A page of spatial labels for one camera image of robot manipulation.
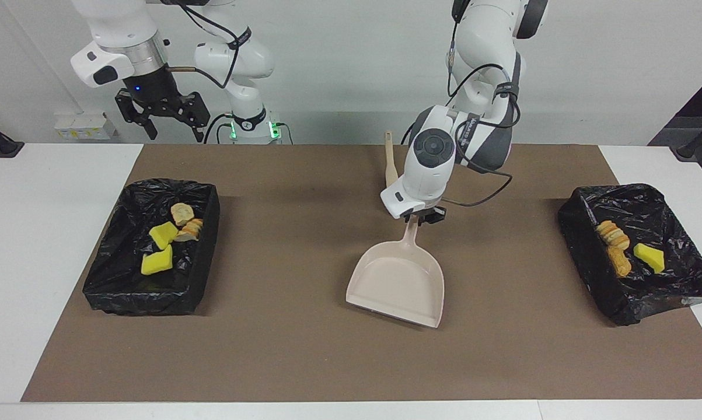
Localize orange striped croissant toy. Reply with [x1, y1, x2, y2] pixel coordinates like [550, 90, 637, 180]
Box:
[176, 218, 204, 243]

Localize bin lined black bag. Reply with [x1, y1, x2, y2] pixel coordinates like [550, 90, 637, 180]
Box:
[82, 178, 221, 317]
[558, 184, 702, 327]

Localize brown peanut shaped bread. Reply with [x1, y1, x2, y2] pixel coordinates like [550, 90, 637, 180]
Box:
[607, 245, 633, 278]

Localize pale beige foam chunk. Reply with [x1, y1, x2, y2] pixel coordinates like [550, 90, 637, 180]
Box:
[171, 202, 195, 227]

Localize small yellow sponge wedge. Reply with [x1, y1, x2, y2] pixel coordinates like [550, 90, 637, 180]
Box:
[633, 243, 666, 274]

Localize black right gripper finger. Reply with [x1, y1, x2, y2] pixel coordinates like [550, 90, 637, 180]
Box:
[174, 91, 212, 144]
[115, 89, 158, 141]

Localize beige plastic dustpan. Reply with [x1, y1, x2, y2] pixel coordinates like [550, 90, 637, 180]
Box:
[345, 217, 445, 329]

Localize beige brush black bristles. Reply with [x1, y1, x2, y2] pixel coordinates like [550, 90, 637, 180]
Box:
[383, 131, 400, 189]

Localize yellow sponge piece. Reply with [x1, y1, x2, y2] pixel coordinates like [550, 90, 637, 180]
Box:
[141, 244, 174, 276]
[149, 221, 179, 250]

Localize brown paper table mat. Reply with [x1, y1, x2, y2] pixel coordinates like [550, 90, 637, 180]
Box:
[21, 144, 702, 403]

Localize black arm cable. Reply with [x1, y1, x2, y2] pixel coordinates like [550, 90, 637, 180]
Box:
[441, 0, 522, 208]
[163, 0, 253, 89]

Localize white wall socket box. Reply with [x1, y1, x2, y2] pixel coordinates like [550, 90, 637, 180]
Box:
[54, 111, 118, 141]

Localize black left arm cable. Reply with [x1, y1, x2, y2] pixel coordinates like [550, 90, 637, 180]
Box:
[441, 0, 522, 208]

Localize black stand leg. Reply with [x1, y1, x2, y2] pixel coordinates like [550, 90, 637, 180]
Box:
[675, 115, 702, 161]
[0, 111, 25, 159]

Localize pale greenish foam chunk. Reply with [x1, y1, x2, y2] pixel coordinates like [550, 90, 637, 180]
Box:
[596, 220, 631, 251]

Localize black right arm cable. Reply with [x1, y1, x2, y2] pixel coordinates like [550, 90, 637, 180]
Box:
[163, 0, 253, 89]

